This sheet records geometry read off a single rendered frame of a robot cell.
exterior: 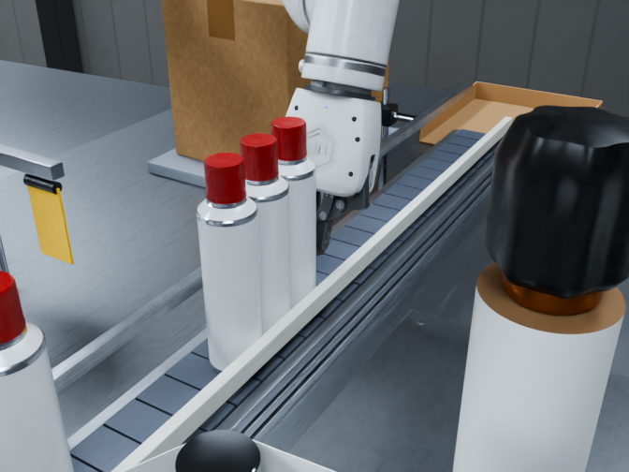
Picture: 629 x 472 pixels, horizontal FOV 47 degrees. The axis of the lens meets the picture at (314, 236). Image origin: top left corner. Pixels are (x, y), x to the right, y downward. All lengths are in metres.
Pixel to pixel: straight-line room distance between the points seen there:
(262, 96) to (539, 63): 1.91
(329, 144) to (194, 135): 0.51
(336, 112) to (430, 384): 0.28
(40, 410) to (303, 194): 0.32
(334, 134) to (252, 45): 0.38
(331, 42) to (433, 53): 2.26
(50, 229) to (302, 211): 0.27
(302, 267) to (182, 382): 0.16
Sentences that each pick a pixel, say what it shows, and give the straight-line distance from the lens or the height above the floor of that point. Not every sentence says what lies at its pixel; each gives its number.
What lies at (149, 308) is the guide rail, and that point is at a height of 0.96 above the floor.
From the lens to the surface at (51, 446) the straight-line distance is 0.51.
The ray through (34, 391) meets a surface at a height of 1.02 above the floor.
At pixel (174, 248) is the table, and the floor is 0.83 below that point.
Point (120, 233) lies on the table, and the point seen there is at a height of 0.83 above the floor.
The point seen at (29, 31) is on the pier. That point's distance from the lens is 3.85.
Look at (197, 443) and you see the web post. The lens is 0.35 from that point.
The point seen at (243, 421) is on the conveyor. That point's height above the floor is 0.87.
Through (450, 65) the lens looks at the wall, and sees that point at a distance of 2.96.
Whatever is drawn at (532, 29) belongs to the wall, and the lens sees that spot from 2.86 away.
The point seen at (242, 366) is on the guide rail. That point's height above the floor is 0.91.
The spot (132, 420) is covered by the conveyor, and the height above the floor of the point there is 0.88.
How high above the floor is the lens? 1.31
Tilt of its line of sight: 28 degrees down
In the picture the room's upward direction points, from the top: straight up
